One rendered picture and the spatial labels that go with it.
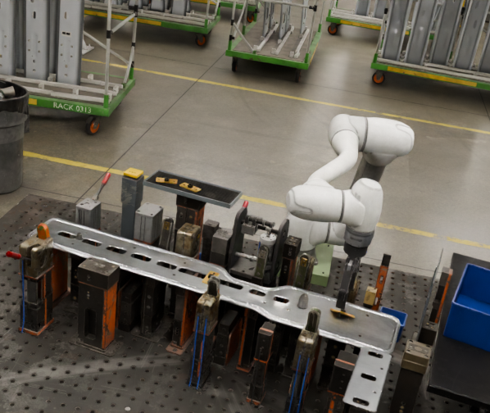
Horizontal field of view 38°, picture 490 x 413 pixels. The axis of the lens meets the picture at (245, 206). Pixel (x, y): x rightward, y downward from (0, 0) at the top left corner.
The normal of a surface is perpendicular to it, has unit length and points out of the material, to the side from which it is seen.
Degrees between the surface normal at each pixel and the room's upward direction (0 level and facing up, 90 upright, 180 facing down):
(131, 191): 90
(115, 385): 0
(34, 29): 87
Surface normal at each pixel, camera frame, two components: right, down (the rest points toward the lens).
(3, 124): 0.56, 0.45
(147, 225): -0.33, 0.38
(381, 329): 0.12, -0.89
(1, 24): -0.09, 0.36
